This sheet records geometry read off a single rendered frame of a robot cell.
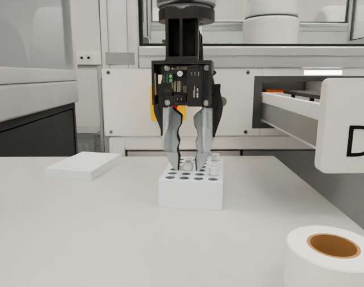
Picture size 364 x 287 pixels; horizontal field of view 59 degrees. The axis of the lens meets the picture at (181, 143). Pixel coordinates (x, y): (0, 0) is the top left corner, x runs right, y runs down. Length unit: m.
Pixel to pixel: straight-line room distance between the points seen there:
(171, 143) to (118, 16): 0.35
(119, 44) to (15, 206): 0.39
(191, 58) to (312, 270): 0.25
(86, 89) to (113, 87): 3.35
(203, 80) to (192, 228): 0.17
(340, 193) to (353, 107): 0.46
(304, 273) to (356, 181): 0.61
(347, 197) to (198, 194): 0.51
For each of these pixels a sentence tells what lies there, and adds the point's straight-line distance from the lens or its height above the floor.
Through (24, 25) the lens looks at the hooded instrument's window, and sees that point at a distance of 1.26.
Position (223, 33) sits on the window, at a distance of 0.73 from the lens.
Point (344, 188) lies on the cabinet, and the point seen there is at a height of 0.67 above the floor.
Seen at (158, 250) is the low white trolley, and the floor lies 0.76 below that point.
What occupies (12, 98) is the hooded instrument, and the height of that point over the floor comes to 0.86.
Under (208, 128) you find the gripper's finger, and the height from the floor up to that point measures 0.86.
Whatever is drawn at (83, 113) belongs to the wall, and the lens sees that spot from 4.10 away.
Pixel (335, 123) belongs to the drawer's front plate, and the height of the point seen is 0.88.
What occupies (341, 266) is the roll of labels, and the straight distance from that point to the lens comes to 0.27.
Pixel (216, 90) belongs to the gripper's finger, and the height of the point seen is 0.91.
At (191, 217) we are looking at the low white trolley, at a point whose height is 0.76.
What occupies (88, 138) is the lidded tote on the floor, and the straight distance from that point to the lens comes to 3.61.
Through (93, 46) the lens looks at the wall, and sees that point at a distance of 4.04.
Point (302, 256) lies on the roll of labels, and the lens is 0.27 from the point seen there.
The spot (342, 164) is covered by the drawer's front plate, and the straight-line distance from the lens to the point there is 0.42.
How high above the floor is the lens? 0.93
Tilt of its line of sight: 12 degrees down
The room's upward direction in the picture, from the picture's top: straight up
